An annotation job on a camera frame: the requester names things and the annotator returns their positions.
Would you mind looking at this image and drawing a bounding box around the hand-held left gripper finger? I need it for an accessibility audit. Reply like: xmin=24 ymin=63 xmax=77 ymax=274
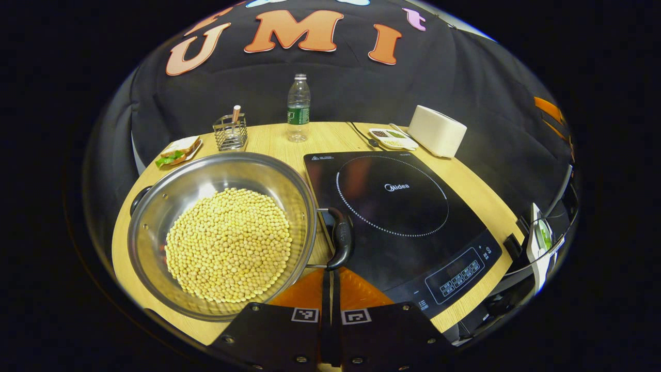
xmin=331 ymin=268 xmax=455 ymax=372
xmin=209 ymin=269 xmax=331 ymax=372

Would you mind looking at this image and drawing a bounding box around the black induction cooktop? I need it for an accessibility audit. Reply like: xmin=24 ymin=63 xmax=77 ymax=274
xmin=303 ymin=150 xmax=502 ymax=319

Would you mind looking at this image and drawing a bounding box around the pile of yellow soybeans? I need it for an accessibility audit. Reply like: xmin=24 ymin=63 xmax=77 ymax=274
xmin=164 ymin=187 xmax=293 ymax=304

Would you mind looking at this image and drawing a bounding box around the stainless steel pot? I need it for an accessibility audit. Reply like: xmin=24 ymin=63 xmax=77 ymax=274
xmin=127 ymin=151 xmax=356 ymax=322

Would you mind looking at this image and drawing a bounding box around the white toaster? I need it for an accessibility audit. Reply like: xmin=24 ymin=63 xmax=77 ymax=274
xmin=408 ymin=105 xmax=468 ymax=158

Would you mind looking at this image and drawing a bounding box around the clear plastic water bottle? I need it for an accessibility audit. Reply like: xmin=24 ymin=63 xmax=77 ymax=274
xmin=287 ymin=73 xmax=311 ymax=143

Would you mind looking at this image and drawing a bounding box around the sandwich on white plate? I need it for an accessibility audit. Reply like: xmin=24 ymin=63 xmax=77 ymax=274
xmin=155 ymin=136 xmax=203 ymax=168

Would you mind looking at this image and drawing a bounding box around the black power cable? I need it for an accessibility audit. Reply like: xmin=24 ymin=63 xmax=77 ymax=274
xmin=347 ymin=121 xmax=383 ymax=150

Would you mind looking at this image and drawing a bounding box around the wire utensil holder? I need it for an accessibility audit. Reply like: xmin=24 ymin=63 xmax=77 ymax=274
xmin=213 ymin=114 xmax=248 ymax=152

